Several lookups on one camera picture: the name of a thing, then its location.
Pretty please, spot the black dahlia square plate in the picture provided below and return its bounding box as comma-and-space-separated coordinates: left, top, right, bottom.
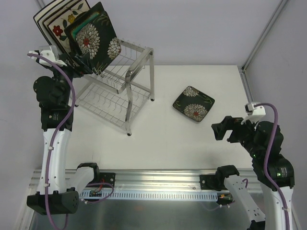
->
172, 86, 215, 122
71, 2, 121, 73

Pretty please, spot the cream floral square plate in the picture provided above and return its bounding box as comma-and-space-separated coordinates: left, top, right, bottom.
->
47, 0, 90, 53
37, 0, 69, 53

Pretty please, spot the white square plate black rim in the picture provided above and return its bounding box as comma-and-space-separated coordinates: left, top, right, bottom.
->
33, 0, 67, 48

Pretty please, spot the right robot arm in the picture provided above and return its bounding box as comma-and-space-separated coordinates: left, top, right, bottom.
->
212, 114, 295, 230

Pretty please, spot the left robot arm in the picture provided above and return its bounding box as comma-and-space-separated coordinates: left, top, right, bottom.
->
26, 51, 101, 216

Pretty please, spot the steel two-tier dish rack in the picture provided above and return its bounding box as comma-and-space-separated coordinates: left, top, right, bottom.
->
76, 40, 155, 136

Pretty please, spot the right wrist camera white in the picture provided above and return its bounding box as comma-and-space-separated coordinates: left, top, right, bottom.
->
241, 102, 266, 125

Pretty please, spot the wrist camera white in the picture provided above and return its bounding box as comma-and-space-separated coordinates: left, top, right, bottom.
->
28, 45, 67, 67
241, 102, 266, 125

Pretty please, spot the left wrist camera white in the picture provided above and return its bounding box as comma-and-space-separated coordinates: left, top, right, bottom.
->
28, 45, 67, 67

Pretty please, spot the aluminium mounting rail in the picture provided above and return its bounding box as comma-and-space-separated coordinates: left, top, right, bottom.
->
29, 169, 262, 193

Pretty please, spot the right aluminium frame post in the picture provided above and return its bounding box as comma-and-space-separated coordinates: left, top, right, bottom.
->
241, 0, 288, 72

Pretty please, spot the aluminium frame post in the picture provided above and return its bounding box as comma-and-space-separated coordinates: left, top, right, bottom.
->
241, 0, 288, 72
35, 0, 46, 10

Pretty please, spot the left aluminium frame post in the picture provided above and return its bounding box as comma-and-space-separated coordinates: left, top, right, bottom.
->
35, 0, 46, 10

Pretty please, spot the slotted cable duct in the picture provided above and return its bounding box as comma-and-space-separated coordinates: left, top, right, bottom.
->
79, 190, 218, 201

